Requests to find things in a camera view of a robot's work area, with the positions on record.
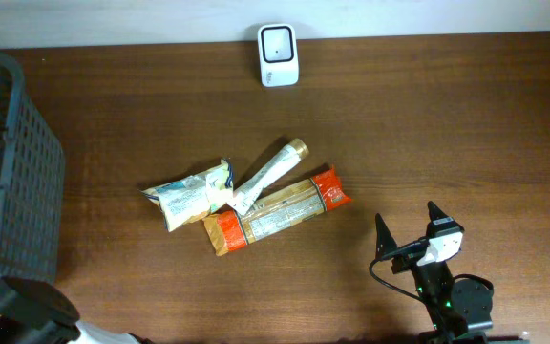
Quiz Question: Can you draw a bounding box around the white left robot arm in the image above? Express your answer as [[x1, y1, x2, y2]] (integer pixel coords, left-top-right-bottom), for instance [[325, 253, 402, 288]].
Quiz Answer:
[[0, 274, 150, 344]]

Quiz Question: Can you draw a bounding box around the white barcode scanner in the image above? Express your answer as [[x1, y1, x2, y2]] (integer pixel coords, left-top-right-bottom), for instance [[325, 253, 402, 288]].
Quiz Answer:
[[257, 23, 300, 88]]

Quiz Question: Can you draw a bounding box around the white tube gold cap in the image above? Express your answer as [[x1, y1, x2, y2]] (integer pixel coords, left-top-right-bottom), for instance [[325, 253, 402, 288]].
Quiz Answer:
[[227, 139, 309, 215]]

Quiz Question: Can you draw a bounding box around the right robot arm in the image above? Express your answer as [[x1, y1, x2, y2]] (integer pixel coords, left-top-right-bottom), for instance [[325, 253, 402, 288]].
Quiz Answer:
[[369, 201, 495, 343]]

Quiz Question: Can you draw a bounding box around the black right camera cable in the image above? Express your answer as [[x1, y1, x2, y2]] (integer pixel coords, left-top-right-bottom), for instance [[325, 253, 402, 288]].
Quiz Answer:
[[369, 237, 433, 303]]

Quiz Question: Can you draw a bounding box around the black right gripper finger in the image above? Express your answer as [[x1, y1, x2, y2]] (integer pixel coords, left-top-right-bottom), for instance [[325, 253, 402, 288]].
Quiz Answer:
[[375, 213, 398, 261], [426, 201, 455, 238]]

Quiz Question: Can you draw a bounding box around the orange spaghetti packet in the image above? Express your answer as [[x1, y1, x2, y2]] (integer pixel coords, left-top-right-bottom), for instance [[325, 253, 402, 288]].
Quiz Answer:
[[202, 168, 351, 256]]

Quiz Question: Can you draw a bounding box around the grey plastic basket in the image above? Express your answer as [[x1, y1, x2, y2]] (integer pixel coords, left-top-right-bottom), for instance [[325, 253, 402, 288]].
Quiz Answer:
[[0, 53, 65, 283]]

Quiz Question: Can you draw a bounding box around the cream snack bag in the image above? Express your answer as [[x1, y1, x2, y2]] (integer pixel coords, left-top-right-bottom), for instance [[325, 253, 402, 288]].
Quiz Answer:
[[141, 159, 234, 232]]

